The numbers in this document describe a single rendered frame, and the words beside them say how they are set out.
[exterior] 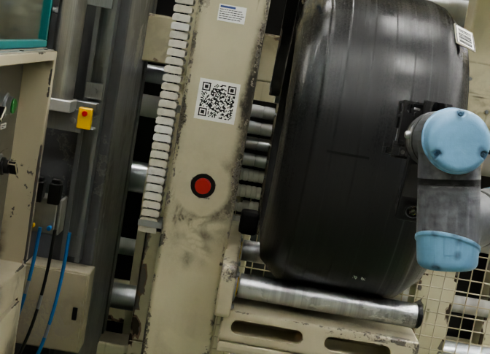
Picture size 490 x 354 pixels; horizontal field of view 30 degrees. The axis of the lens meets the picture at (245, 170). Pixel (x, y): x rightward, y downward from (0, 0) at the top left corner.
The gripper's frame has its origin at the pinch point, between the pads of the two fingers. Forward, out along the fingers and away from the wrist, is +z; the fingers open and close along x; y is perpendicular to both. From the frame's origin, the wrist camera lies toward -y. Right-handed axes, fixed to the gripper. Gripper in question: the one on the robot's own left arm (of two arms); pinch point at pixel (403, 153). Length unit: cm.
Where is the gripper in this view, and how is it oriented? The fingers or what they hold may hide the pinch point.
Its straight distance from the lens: 142.2
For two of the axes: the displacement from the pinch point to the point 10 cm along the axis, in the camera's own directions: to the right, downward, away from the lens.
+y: 1.8, -9.8, -0.3
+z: 0.0, -0.3, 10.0
